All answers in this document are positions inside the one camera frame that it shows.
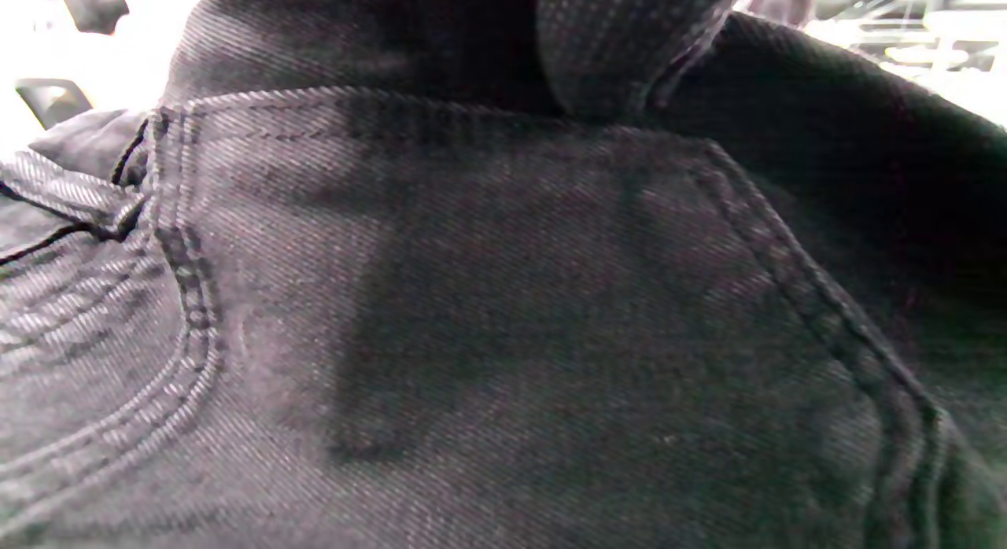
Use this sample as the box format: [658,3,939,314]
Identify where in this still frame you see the person's left hand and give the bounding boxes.
[539,0,740,121]

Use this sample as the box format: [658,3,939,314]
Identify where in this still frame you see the black denim trousers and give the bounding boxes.
[0,0,1007,549]

